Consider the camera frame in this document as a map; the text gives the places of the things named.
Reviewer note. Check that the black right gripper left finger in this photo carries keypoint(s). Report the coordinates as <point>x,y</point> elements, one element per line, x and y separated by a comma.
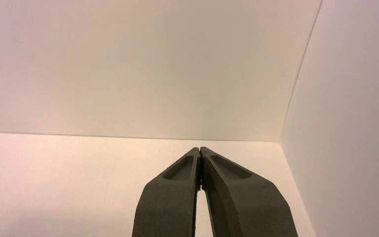
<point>170,202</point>

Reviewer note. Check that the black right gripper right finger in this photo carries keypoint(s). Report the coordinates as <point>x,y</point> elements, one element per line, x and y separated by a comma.
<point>245,206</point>

